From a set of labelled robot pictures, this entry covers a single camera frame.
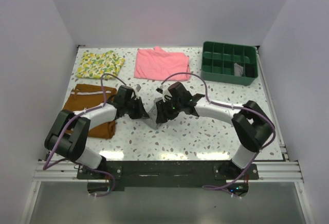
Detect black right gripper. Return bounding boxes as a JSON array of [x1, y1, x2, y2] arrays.
[[156, 97, 183, 124]]

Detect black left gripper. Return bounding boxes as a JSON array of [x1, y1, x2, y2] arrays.
[[124, 97, 148, 120]]

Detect grey striped underwear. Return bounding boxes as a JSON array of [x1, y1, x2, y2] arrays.
[[143, 98, 164, 129]]

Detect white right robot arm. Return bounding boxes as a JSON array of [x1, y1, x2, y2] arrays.
[[155, 82, 275, 179]]

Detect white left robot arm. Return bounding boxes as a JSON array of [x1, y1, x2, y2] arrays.
[[43, 85, 149, 179]]

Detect grey rolled underwear in tray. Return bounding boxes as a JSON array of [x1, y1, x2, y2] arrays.
[[233, 63, 244, 77]]

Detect pink folded shirt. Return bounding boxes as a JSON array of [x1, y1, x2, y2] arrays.
[[134, 46, 190, 81]]

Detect brown folded trousers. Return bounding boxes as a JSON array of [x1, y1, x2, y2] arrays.
[[63, 84, 116, 139]]

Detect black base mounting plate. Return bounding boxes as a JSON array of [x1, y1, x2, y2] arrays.
[[77, 160, 261, 197]]

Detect lemon print folded cloth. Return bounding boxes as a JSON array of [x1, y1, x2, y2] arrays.
[[75, 50, 125, 79]]

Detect green compartment tray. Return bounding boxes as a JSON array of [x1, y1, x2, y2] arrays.
[[201, 41, 259, 86]]

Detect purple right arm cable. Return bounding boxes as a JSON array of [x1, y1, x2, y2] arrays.
[[156, 72, 276, 193]]

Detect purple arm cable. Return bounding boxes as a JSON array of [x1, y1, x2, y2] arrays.
[[156, 72, 276, 193], [42, 72, 129, 198]]

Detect aluminium front rail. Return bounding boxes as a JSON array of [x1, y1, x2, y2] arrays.
[[32, 161, 304, 182]]

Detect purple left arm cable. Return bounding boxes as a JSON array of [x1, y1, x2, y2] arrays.
[[42, 72, 129, 198]]

